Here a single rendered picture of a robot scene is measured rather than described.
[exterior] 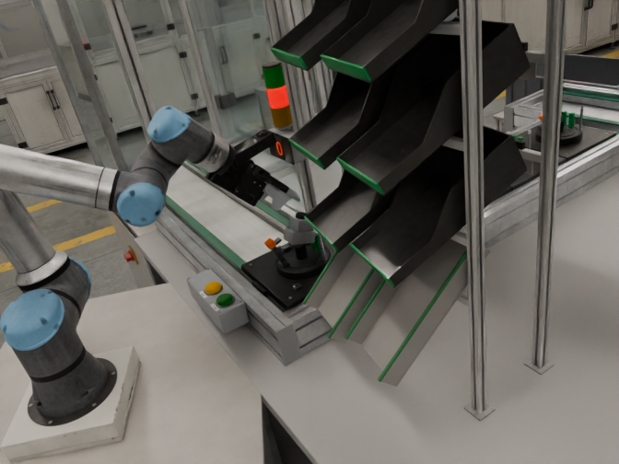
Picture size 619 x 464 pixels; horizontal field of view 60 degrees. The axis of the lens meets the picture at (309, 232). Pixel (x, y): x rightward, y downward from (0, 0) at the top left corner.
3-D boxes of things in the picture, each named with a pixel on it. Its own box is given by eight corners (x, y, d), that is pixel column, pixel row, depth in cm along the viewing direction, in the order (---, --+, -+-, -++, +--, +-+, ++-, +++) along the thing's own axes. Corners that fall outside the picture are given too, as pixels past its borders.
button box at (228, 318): (224, 335, 127) (217, 314, 124) (192, 296, 143) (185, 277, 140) (251, 321, 130) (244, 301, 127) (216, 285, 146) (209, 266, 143)
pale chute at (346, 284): (345, 343, 104) (328, 338, 102) (318, 308, 115) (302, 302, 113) (426, 222, 100) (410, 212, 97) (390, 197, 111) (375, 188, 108)
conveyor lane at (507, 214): (301, 356, 122) (293, 321, 117) (237, 294, 148) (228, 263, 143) (624, 168, 172) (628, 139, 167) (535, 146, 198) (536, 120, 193)
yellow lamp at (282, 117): (280, 128, 138) (275, 110, 135) (270, 125, 141) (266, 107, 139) (296, 122, 140) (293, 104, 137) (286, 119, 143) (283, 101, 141)
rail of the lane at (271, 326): (285, 366, 120) (274, 329, 115) (157, 232, 189) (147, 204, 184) (305, 354, 122) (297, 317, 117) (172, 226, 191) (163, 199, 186)
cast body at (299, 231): (292, 245, 128) (295, 216, 126) (283, 238, 132) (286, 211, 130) (321, 242, 133) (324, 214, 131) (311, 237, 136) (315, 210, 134)
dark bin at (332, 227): (338, 253, 95) (316, 226, 91) (309, 225, 106) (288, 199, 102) (456, 149, 96) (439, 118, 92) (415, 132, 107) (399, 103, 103)
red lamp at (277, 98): (275, 110, 135) (272, 90, 133) (266, 106, 139) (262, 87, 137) (293, 103, 137) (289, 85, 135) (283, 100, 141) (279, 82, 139)
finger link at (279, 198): (288, 218, 124) (255, 198, 120) (302, 196, 124) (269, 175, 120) (293, 221, 121) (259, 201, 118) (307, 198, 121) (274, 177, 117)
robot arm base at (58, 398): (28, 425, 110) (5, 391, 106) (49, 373, 124) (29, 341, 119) (100, 409, 111) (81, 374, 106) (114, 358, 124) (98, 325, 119)
